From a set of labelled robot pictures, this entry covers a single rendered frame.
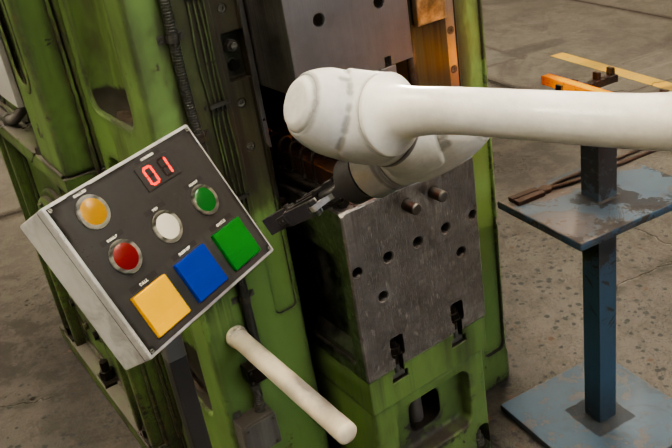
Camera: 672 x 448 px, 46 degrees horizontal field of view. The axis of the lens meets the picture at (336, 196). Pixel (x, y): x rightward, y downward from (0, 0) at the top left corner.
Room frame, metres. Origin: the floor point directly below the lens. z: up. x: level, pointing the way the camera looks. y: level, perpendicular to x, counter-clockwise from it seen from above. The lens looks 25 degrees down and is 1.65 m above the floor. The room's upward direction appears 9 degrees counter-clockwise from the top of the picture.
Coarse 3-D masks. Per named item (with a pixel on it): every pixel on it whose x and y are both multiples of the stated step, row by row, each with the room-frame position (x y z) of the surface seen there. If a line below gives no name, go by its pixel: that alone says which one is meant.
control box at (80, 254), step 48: (192, 144) 1.33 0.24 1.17; (96, 192) 1.15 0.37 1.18; (144, 192) 1.20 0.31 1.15; (192, 192) 1.25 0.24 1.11; (48, 240) 1.08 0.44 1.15; (96, 240) 1.09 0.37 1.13; (144, 240) 1.13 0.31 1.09; (192, 240) 1.19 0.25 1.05; (96, 288) 1.04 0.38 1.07; (144, 336) 1.02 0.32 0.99
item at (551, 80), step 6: (546, 78) 1.87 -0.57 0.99; (552, 78) 1.86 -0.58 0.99; (558, 78) 1.85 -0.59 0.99; (564, 78) 1.85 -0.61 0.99; (546, 84) 1.87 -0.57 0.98; (552, 84) 1.85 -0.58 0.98; (564, 84) 1.81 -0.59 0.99; (570, 84) 1.80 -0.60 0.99; (576, 84) 1.79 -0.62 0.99; (582, 84) 1.78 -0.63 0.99; (564, 90) 1.81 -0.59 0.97; (570, 90) 1.79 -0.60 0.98; (576, 90) 1.77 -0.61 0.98; (582, 90) 1.75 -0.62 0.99; (588, 90) 1.74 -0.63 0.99; (594, 90) 1.73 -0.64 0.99; (600, 90) 1.72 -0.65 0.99; (606, 90) 1.72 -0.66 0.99
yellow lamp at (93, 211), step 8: (88, 200) 1.12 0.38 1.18; (96, 200) 1.13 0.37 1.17; (80, 208) 1.11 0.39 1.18; (88, 208) 1.11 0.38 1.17; (96, 208) 1.12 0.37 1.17; (104, 208) 1.13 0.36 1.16; (88, 216) 1.10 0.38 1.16; (96, 216) 1.11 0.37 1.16; (104, 216) 1.12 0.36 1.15; (96, 224) 1.10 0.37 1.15
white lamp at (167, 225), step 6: (162, 216) 1.18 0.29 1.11; (168, 216) 1.19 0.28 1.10; (156, 222) 1.17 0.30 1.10; (162, 222) 1.17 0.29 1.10; (168, 222) 1.18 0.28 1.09; (174, 222) 1.19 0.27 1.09; (162, 228) 1.17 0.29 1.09; (168, 228) 1.17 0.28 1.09; (174, 228) 1.18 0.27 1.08; (162, 234) 1.16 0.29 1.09; (168, 234) 1.16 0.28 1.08; (174, 234) 1.17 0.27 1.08
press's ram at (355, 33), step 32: (256, 0) 1.59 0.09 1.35; (288, 0) 1.51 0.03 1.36; (320, 0) 1.55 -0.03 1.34; (352, 0) 1.59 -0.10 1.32; (384, 0) 1.63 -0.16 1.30; (256, 32) 1.61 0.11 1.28; (288, 32) 1.51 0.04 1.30; (320, 32) 1.54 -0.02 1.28; (352, 32) 1.58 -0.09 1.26; (384, 32) 1.62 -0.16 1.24; (256, 64) 1.64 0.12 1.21; (288, 64) 1.52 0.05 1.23; (320, 64) 1.54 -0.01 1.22; (352, 64) 1.58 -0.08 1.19; (384, 64) 1.62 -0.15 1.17
